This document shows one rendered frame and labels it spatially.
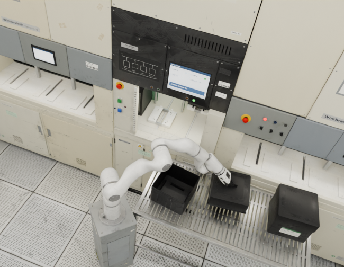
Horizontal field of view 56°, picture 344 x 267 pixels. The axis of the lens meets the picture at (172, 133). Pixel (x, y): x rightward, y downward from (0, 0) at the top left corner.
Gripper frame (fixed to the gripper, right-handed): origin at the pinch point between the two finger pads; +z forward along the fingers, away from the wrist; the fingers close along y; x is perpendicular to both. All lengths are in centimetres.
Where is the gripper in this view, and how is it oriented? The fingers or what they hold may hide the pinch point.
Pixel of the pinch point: (231, 183)
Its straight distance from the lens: 248.5
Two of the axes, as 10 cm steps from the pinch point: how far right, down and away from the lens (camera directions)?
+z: 6.0, 6.5, 4.6
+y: 2.1, -6.9, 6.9
